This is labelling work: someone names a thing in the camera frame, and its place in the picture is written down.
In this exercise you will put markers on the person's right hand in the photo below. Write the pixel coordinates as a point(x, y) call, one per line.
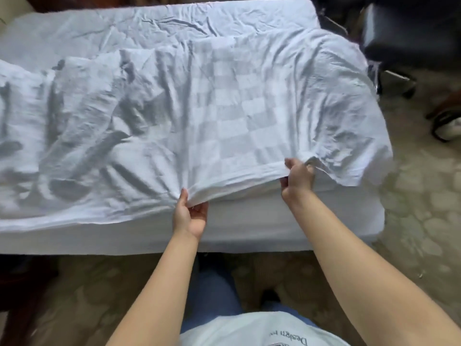
point(299, 181)

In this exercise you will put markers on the person's left hand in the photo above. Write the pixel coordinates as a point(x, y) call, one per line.
point(189, 217)

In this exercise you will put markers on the white bed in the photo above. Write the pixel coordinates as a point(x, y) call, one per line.
point(234, 227)

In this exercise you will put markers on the white duvet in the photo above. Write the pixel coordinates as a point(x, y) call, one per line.
point(180, 104)

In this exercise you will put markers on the person's left forearm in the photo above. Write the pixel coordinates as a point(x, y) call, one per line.
point(158, 295)

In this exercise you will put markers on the person's right forearm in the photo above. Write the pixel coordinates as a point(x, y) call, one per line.
point(360, 277)

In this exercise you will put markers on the person's blue jeans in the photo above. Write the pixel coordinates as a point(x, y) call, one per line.
point(212, 295)

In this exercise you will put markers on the person's black shoe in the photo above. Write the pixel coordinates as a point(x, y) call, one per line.
point(270, 296)

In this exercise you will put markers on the person's white shirt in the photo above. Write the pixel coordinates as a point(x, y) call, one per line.
point(252, 329)

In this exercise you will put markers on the beige padded headboard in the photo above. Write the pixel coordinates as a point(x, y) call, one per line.
point(10, 7)

